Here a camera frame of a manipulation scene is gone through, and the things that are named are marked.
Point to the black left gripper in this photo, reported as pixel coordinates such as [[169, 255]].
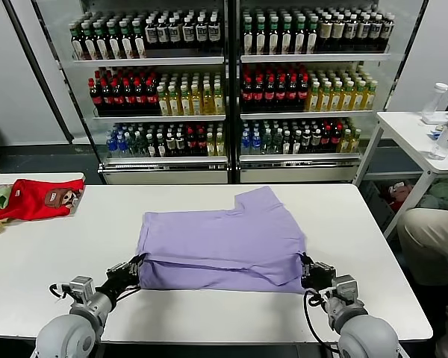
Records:
[[119, 277]]

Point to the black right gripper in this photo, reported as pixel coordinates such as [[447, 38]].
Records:
[[323, 277]]

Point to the purple t-shirt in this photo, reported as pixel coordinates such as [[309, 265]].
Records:
[[216, 238]]

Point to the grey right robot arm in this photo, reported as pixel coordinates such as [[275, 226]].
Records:
[[366, 335]]

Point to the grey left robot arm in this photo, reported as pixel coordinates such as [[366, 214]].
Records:
[[67, 335]]

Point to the black plastic crate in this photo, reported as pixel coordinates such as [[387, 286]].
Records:
[[377, 203]]

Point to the glass beverage display cabinet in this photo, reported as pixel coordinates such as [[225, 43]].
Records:
[[298, 172], [164, 174]]

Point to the red garment in crate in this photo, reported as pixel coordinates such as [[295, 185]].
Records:
[[399, 197]]

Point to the dark drink bottle white label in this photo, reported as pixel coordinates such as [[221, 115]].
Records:
[[161, 148], [287, 145], [296, 145], [151, 148]]

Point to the clear water bottle green label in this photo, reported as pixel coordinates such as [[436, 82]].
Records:
[[267, 143], [141, 147], [277, 143]]

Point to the water bottle blue label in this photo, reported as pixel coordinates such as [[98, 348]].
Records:
[[112, 146], [122, 146], [256, 143], [246, 143]]

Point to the red t-shirt bear print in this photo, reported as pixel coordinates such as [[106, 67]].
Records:
[[30, 201]]

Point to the small dark bottle grey label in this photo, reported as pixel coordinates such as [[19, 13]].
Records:
[[171, 143], [306, 139], [180, 143], [316, 139]]

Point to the small cola bottle red cap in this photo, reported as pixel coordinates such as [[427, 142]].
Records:
[[202, 143], [192, 143], [326, 139], [336, 138]]

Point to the small yellow tea bottle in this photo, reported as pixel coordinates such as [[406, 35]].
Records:
[[356, 141], [220, 146], [346, 143], [211, 146]]

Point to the yellow tea bottle green cap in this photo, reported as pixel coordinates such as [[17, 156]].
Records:
[[347, 100], [197, 104], [358, 99], [186, 104], [325, 100], [174, 104], [164, 104], [370, 98], [208, 104], [218, 103], [314, 100], [336, 100]]

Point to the white side table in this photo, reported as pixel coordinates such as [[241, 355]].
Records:
[[403, 130]]

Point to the small blue item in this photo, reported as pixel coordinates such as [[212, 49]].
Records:
[[432, 133]]

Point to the clear water bottle grey lid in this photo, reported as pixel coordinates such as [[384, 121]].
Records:
[[443, 141]]

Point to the small white box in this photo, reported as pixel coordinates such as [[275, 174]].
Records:
[[435, 120]]

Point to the tall clear bottle white cap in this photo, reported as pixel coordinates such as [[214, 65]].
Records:
[[435, 102]]

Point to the brown drink bottle green cap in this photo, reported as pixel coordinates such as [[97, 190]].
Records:
[[261, 39], [127, 45], [299, 39], [248, 39], [115, 45], [140, 45], [78, 46], [274, 39], [102, 46], [312, 39], [286, 39], [90, 46]]

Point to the dark tea bottle black label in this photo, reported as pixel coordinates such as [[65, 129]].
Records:
[[151, 35], [164, 35], [189, 34], [363, 33], [351, 33], [376, 33], [202, 34], [214, 34], [387, 33], [175, 35]]

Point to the dark tea bottle beige label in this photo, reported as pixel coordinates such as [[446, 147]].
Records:
[[325, 33], [338, 33]]

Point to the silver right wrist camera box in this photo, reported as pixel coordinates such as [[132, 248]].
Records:
[[345, 287]]

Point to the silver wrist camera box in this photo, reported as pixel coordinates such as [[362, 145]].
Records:
[[345, 287], [81, 287]]

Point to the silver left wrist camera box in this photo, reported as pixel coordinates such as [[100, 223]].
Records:
[[81, 287]]

